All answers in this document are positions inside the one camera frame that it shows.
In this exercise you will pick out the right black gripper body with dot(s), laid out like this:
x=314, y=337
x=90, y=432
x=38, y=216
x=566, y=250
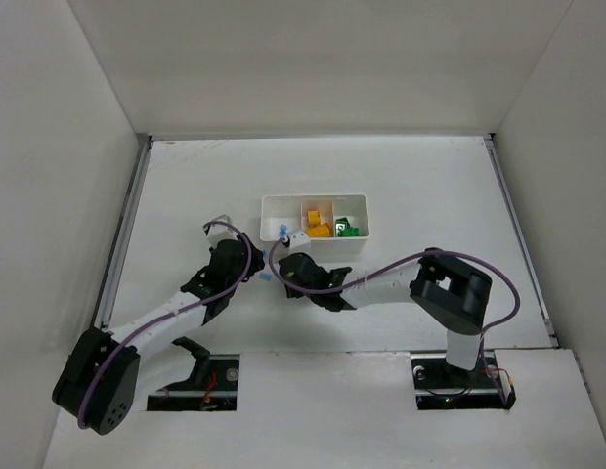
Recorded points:
x=287, y=269

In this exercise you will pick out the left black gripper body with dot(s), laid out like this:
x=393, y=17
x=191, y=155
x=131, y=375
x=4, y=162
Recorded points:
x=251, y=254

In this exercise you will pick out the yellow long lego brick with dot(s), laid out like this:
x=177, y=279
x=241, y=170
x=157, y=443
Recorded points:
x=319, y=230

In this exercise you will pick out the yellow round lego piece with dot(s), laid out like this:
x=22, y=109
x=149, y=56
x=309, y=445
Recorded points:
x=314, y=218

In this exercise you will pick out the green lego brick square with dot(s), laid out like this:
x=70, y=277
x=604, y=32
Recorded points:
x=343, y=228

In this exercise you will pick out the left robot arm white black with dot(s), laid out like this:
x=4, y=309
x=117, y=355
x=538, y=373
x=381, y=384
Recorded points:
x=101, y=376

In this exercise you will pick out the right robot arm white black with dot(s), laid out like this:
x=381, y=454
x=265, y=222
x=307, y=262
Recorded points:
x=450, y=291

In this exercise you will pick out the white three-compartment container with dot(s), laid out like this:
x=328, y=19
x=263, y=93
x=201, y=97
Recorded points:
x=291, y=210

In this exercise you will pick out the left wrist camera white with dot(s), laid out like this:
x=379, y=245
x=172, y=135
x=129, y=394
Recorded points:
x=219, y=229

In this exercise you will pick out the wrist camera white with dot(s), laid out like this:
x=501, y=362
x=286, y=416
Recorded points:
x=219, y=229
x=294, y=239

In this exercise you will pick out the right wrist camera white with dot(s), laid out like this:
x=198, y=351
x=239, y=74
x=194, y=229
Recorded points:
x=294, y=239

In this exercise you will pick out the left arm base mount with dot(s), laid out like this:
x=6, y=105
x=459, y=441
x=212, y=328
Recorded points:
x=208, y=383

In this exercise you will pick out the left aluminium table rail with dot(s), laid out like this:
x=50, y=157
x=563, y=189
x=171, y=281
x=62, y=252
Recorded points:
x=106, y=298

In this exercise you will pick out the aluminium table rail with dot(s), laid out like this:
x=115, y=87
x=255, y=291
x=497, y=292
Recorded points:
x=106, y=298
x=490, y=144

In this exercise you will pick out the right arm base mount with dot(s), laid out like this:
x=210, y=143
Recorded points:
x=440, y=386

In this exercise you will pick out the right aluminium table rail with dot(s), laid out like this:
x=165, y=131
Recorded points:
x=490, y=144

